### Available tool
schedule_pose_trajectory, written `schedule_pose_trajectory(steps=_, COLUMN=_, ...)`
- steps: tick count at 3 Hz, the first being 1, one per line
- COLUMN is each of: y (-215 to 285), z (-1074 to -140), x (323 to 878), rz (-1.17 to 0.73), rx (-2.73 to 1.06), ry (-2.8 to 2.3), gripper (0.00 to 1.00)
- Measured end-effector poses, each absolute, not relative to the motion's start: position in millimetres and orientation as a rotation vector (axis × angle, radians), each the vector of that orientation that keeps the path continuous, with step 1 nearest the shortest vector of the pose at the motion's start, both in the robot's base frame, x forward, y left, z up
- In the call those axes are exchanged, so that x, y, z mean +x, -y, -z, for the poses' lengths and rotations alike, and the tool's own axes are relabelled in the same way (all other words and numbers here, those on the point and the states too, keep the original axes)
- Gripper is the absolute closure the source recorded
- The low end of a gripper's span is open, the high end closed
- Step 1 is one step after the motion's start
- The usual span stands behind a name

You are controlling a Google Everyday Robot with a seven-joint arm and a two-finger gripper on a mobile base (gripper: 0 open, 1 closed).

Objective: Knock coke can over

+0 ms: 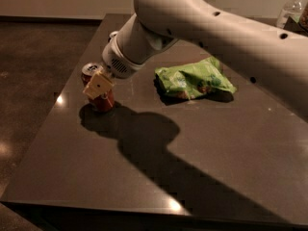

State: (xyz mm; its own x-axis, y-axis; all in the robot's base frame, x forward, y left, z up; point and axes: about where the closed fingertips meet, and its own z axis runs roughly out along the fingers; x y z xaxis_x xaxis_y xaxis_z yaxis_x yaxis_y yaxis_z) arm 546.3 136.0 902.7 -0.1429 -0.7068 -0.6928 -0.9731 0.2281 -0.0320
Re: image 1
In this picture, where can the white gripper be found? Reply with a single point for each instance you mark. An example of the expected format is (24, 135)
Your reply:
(115, 64)

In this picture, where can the green chip bag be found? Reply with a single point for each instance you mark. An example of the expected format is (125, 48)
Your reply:
(191, 81)

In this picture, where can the blue pepsi can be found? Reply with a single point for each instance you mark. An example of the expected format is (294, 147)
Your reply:
(112, 35)

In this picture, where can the red coke can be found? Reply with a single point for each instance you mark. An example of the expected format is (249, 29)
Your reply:
(106, 101)

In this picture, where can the clear plastic bottle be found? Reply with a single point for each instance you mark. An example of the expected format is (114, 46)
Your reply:
(292, 9)

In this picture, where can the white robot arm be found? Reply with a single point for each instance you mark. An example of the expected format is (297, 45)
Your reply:
(276, 58)

